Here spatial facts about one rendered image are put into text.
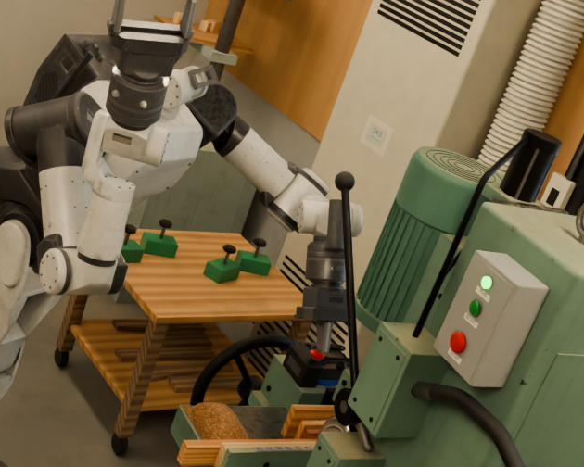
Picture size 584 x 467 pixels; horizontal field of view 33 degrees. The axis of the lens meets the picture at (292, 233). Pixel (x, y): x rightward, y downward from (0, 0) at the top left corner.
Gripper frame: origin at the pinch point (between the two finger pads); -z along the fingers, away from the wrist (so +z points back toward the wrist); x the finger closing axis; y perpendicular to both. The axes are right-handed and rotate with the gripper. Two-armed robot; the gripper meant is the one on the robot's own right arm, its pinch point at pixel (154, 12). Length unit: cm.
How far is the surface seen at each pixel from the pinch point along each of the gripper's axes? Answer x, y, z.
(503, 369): 40, 57, 17
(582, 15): 153, -86, 35
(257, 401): 34, 12, 79
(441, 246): 45, 30, 20
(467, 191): 48, 25, 12
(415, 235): 43, 24, 23
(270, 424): 32, 23, 72
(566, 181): 151, -57, 74
